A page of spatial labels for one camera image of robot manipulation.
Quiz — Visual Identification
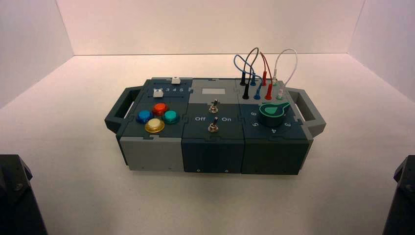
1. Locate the red banana plug wire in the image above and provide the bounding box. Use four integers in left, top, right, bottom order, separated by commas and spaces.
259, 51, 274, 100

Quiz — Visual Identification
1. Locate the grey box handle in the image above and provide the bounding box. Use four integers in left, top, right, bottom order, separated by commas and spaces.
287, 87, 326, 138

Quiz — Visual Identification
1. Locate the green rotary dial knob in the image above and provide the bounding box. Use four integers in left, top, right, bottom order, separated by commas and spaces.
258, 101, 292, 128

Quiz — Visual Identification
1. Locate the grey and teal control box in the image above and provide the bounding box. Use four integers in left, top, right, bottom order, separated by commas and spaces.
116, 76, 315, 176

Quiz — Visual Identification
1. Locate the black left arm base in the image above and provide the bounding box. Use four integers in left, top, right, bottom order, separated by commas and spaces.
0, 154, 48, 235

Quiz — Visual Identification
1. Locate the dark teal box handle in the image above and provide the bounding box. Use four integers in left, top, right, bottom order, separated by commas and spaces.
104, 86, 143, 134

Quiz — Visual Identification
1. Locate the white banana plug wire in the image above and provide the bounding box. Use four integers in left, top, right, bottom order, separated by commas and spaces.
272, 48, 298, 100

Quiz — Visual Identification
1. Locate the yellow round push button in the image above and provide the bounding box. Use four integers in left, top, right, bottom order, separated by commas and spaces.
144, 118, 165, 134

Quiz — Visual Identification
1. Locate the black banana plug wire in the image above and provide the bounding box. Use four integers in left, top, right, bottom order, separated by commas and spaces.
240, 47, 260, 100

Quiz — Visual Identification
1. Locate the red round push button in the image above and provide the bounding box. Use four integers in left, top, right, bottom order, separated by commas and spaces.
151, 102, 169, 117

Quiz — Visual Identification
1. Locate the blue round push button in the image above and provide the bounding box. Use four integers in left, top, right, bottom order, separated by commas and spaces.
135, 110, 154, 124

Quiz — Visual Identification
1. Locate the blue banana plug wire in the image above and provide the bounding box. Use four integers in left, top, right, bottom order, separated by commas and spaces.
233, 54, 264, 100

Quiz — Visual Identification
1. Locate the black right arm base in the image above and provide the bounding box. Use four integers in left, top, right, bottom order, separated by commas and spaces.
382, 155, 415, 235

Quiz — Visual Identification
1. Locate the teal round push button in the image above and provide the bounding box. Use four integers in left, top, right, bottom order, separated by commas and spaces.
161, 110, 181, 125

